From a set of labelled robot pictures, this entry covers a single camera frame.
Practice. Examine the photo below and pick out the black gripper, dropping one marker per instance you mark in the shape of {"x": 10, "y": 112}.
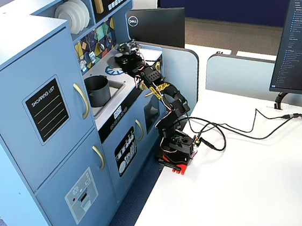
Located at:
{"x": 124, "y": 59}

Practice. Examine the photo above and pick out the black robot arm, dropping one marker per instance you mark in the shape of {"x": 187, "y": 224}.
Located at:
{"x": 176, "y": 107}

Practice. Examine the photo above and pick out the steel ladle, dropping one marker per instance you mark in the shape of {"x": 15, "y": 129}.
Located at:
{"x": 102, "y": 46}

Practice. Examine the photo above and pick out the gray sink basin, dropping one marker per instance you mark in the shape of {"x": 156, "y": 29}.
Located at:
{"x": 116, "y": 88}

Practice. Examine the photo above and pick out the steel slotted spatula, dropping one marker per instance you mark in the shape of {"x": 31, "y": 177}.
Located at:
{"x": 92, "y": 57}

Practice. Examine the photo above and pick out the gold stove knob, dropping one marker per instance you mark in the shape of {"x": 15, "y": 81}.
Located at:
{"x": 142, "y": 86}
{"x": 158, "y": 65}

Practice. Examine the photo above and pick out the steel slotted spoon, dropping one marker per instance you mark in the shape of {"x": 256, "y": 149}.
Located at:
{"x": 82, "y": 64}

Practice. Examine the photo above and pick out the gray cooking pot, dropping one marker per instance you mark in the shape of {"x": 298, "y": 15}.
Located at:
{"x": 99, "y": 92}

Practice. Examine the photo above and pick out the black Dell monitor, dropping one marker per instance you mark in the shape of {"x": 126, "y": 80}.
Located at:
{"x": 158, "y": 28}

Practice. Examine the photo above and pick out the black toy microwave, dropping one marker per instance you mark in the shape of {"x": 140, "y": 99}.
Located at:
{"x": 118, "y": 9}

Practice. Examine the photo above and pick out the digital clock display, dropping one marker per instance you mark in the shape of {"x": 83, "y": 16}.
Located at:
{"x": 117, "y": 112}

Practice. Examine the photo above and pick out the rounded blue desk divider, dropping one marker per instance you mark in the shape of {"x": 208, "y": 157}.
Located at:
{"x": 182, "y": 74}

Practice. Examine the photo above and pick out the white toy plate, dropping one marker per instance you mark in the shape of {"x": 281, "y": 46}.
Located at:
{"x": 79, "y": 10}
{"x": 86, "y": 9}
{"x": 65, "y": 19}

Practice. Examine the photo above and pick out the black shopping list board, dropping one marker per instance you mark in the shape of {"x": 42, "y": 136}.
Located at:
{"x": 46, "y": 110}

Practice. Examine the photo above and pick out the long blue desk divider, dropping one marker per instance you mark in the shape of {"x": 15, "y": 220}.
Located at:
{"x": 233, "y": 74}

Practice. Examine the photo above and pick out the blue toy kitchen unit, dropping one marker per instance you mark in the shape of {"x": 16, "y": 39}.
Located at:
{"x": 10, "y": 30}

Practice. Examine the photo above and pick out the blue dishwasher door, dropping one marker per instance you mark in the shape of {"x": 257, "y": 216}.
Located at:
{"x": 115, "y": 181}

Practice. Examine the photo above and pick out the large blue fridge door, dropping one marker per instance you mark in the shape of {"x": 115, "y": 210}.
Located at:
{"x": 7, "y": 133}

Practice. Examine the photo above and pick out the monitor with lit screen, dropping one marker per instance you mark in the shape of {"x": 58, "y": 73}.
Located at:
{"x": 295, "y": 49}

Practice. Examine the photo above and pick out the red robot base plate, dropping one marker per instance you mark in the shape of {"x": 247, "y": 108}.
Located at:
{"x": 182, "y": 169}

